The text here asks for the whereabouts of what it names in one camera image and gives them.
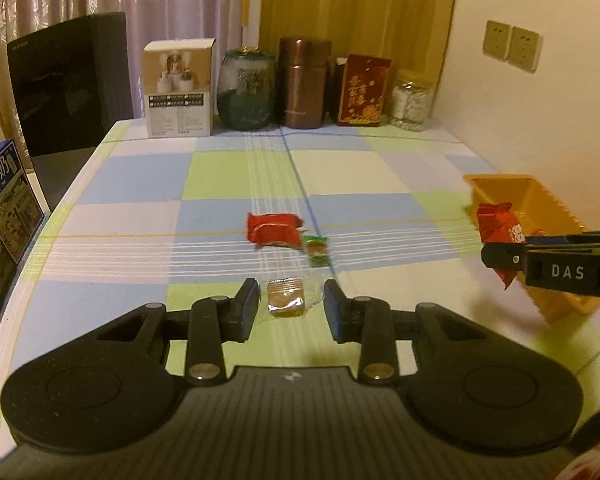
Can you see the clear brown candy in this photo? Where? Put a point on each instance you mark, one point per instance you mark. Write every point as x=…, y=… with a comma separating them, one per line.
x=285, y=297

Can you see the white printed carton box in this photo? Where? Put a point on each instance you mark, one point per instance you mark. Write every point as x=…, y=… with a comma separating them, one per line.
x=180, y=90

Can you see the brown metal canister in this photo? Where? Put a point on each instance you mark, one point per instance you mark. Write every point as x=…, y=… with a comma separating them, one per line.
x=304, y=85

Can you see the orange plastic tray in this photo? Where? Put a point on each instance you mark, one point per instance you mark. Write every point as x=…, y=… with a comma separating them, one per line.
x=525, y=195

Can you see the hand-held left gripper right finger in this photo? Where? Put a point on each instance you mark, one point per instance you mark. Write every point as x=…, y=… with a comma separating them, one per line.
x=332, y=310

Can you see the plain red snack packet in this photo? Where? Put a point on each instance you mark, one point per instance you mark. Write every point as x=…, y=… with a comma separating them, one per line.
x=272, y=230

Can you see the black flat panel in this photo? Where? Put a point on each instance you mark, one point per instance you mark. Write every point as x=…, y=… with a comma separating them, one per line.
x=70, y=85

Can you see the blue milk carton box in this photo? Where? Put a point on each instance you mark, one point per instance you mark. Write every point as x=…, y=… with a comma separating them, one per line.
x=7, y=200

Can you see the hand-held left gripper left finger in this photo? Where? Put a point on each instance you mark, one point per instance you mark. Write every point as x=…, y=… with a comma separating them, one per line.
x=249, y=310

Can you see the green glass jar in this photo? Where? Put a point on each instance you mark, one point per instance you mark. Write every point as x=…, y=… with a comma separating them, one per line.
x=245, y=95

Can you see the small green wrapped candy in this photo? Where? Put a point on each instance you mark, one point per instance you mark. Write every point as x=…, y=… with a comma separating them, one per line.
x=316, y=250

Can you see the beige wall socket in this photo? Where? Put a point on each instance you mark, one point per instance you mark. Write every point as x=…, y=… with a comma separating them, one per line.
x=526, y=49
x=497, y=40

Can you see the checkered tablecloth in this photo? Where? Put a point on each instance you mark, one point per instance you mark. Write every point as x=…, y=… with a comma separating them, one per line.
x=220, y=180

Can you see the red and gold gift box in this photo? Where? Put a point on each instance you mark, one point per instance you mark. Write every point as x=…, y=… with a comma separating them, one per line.
x=364, y=90

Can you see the red packet with white symbol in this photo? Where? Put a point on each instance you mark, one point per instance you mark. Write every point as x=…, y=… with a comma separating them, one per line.
x=500, y=227

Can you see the red white printed clothing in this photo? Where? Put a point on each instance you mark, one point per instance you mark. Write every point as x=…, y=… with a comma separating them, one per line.
x=590, y=465

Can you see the yellow curtain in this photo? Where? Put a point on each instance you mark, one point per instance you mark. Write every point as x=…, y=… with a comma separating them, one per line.
x=355, y=5

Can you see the clear plastic jar of nuts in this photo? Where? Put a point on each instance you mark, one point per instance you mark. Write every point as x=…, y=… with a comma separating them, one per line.
x=412, y=102

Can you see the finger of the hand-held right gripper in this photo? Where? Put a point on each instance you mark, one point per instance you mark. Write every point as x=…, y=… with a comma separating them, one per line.
x=502, y=257
x=570, y=237

